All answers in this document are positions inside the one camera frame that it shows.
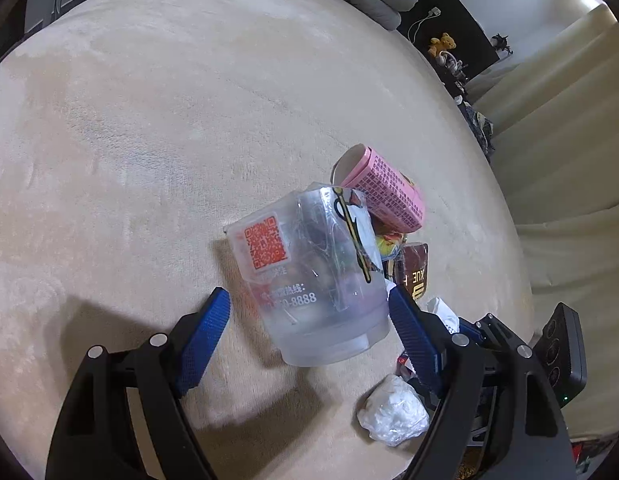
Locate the patterned dark cloth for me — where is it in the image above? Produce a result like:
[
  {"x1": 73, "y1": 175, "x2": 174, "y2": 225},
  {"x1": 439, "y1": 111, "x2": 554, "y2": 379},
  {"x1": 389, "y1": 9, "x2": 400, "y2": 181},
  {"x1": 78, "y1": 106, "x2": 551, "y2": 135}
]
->
[{"x1": 462, "y1": 102, "x2": 496, "y2": 162}]

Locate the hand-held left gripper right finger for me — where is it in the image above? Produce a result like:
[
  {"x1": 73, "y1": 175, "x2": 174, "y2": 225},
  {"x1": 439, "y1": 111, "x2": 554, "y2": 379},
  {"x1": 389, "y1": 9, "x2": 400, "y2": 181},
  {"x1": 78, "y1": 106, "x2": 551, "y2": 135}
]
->
[{"x1": 388, "y1": 286, "x2": 575, "y2": 480}]

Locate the maroon cardboard box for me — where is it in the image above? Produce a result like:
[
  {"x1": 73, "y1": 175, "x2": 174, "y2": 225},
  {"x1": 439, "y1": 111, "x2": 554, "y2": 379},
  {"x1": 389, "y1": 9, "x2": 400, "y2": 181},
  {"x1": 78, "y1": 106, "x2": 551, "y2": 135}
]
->
[{"x1": 384, "y1": 242, "x2": 430, "y2": 311}]

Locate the beige plush blanket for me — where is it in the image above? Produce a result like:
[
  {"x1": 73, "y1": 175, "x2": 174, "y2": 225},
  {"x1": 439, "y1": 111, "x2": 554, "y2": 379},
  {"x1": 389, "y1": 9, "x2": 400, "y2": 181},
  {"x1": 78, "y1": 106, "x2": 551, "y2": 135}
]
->
[{"x1": 0, "y1": 0, "x2": 536, "y2": 480}]

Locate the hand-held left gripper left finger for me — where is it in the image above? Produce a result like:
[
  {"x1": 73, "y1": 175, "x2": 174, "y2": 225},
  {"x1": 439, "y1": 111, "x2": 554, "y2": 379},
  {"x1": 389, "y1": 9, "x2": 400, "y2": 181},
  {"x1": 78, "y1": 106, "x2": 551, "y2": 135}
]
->
[{"x1": 44, "y1": 287, "x2": 232, "y2": 480}]

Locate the crumpled white plastic wrap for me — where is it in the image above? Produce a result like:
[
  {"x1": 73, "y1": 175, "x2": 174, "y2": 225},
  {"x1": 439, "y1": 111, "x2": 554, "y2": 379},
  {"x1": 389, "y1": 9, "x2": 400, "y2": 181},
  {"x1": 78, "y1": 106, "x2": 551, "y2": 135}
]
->
[{"x1": 357, "y1": 374, "x2": 430, "y2": 447}]

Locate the cream cloth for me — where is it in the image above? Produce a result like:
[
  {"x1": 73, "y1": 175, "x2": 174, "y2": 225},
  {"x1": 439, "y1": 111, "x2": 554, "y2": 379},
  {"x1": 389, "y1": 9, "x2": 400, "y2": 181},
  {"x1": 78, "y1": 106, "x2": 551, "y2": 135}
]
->
[{"x1": 472, "y1": 2, "x2": 619, "y2": 441}]

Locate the colourful candy wrapper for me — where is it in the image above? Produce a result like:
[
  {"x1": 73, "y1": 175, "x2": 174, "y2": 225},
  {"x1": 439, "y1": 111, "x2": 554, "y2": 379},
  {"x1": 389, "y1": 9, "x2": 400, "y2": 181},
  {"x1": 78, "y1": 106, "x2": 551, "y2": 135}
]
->
[{"x1": 374, "y1": 230, "x2": 405, "y2": 262}]

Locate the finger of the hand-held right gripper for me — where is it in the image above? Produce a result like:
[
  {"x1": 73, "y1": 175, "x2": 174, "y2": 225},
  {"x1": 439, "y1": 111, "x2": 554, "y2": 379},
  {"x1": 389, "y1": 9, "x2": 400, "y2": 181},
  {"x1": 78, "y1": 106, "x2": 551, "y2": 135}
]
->
[{"x1": 458, "y1": 312, "x2": 513, "y2": 348}]

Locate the white charger cable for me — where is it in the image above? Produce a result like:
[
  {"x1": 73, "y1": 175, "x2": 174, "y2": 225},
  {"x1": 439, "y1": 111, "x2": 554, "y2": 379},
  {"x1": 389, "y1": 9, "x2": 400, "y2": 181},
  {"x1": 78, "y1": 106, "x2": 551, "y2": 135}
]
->
[{"x1": 407, "y1": 7, "x2": 441, "y2": 44}]

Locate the white paper scrap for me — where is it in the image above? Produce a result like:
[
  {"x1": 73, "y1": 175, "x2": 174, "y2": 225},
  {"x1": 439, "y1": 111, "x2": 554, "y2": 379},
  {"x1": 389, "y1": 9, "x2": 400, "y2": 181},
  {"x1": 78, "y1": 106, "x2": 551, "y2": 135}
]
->
[{"x1": 423, "y1": 297, "x2": 460, "y2": 335}]

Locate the yellow teddy bear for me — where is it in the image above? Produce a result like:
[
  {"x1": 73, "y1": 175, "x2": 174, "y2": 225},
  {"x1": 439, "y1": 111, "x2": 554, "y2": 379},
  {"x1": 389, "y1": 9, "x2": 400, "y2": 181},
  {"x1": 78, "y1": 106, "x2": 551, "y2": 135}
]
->
[{"x1": 428, "y1": 32, "x2": 458, "y2": 59}]

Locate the pink paper cup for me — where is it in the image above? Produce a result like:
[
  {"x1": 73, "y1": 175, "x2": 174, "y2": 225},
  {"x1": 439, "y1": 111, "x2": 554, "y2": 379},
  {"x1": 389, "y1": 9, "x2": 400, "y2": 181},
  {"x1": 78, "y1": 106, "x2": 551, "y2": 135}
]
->
[{"x1": 331, "y1": 143, "x2": 426, "y2": 233}]

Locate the clear plastic cup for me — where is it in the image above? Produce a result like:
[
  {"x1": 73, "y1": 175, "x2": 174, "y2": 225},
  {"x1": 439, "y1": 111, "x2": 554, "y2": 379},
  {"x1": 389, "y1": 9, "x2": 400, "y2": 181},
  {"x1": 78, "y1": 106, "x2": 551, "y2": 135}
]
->
[{"x1": 226, "y1": 185, "x2": 393, "y2": 367}]

